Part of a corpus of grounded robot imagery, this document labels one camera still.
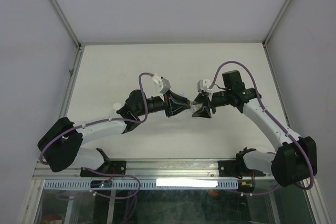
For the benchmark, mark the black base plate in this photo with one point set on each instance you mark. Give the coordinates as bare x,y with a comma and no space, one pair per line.
232,168
118,167

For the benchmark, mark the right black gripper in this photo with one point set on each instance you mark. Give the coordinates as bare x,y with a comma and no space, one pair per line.
204,112

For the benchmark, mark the left aluminium frame post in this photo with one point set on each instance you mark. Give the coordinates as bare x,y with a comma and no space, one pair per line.
65,23

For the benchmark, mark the white capped pill bottle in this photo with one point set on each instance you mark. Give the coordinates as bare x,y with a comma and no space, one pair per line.
116,106

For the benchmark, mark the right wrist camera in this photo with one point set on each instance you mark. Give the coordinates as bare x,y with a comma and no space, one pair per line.
204,86

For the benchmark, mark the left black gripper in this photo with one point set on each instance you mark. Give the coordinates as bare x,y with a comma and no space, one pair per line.
168,97

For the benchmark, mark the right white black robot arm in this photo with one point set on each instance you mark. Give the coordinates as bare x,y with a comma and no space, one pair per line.
294,158

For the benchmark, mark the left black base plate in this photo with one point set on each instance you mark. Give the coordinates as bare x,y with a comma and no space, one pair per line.
118,167

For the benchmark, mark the clear bottle with orange pills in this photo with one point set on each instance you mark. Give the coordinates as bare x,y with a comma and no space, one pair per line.
191,106

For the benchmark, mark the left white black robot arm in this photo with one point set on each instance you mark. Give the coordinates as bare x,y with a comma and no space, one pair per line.
63,145

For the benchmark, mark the right aluminium frame post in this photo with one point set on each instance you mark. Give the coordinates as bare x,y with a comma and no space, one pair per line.
276,22

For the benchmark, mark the aluminium frame post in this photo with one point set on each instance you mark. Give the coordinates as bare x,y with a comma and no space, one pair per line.
276,22
65,23

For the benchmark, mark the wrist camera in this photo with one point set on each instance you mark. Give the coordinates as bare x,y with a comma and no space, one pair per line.
204,86
162,85

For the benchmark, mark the aluminium mounting rail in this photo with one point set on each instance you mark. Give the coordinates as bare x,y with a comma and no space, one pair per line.
202,168

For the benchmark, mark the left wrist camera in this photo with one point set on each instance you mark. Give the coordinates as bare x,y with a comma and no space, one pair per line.
162,85

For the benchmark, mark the white slotted cable duct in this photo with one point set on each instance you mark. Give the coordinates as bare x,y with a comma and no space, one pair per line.
144,184

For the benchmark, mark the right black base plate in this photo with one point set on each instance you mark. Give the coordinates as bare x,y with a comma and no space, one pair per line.
232,168

